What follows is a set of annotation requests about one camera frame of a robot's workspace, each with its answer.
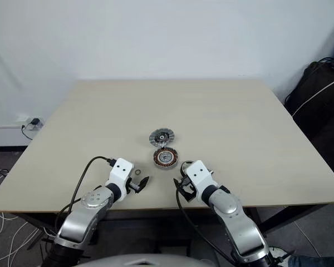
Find blue jeans leg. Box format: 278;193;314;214
288;249;334;267

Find white cable on bag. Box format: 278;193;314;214
292;77;334;117

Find black bag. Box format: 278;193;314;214
284;60;334;171

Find silver round motor cover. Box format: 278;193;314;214
149;128;176;148

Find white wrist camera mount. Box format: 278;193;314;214
105;157;135;202
183;160;219;203

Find beige table with black frame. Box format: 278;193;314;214
0;79;334;251

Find wall socket with black adapter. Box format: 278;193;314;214
16;113;44;131

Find grey rounded robot torso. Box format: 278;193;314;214
82;252;210;267

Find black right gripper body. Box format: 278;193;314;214
179;177;197;197

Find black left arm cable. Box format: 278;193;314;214
55;156;117;237

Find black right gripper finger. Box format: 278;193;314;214
181;191;198;202
173;179;186;195

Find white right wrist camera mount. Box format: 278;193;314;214
183;160;219;203

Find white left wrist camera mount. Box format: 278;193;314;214
105;157;135;202

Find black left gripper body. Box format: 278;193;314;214
126;177;143;196

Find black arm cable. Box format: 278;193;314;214
55;156;117;237
175;161;235;267

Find tangled white floor cables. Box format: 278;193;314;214
0;164;59;265

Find motor stator with copper windings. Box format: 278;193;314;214
151;148;180;170

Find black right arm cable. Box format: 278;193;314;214
175;161;235;267

